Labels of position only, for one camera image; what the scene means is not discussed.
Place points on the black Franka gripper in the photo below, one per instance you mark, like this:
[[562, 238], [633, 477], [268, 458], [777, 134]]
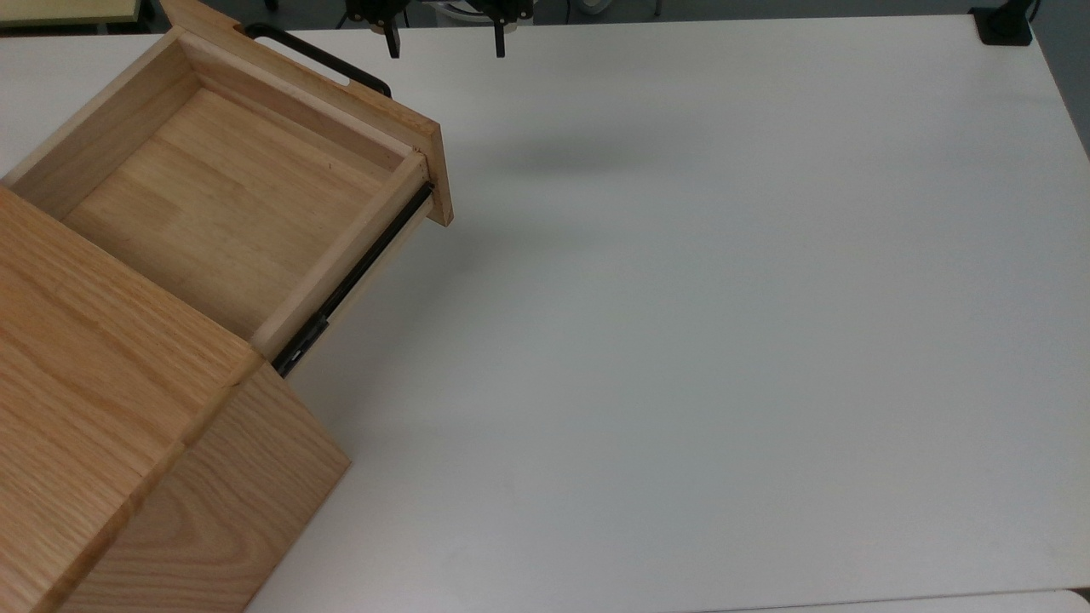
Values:
[[375, 10]]

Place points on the light wooden drawer cabinet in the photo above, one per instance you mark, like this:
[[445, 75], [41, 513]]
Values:
[[85, 383]]

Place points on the pale yellow table top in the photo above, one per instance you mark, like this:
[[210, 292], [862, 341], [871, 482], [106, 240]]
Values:
[[68, 8]]

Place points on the black drawer slide rail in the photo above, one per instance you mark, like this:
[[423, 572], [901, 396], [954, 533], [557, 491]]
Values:
[[358, 277]]

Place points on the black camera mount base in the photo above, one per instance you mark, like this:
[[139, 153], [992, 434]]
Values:
[[1003, 27]]

